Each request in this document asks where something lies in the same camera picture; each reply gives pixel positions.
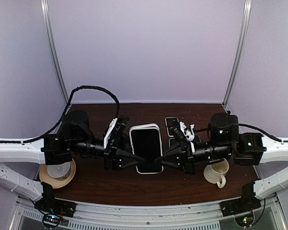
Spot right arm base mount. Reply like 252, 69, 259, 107
219, 198, 261, 228

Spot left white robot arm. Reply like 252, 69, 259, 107
0, 110, 144, 213

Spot tan saucer plate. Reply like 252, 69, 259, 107
39, 159, 76, 189

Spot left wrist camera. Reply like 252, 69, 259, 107
103, 115, 130, 149

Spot aluminium corner post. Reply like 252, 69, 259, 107
222, 0, 252, 110
40, 0, 68, 104

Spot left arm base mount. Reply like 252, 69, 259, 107
31, 199, 76, 229

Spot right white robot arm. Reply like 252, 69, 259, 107
155, 113, 288, 212

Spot cream ribbed mug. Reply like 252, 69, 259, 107
204, 159, 229, 189

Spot dark phone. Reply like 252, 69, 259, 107
165, 117, 178, 138
131, 128, 163, 173

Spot right aluminium corner post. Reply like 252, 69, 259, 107
222, 0, 252, 110

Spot pinkish beige phone case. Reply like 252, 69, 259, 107
165, 117, 179, 138

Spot left aluminium corner post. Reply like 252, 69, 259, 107
40, 0, 68, 104

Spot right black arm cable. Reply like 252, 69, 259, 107
194, 123, 288, 143

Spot white bowl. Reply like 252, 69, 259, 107
47, 162, 71, 178

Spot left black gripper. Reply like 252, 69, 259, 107
70, 133, 146, 172

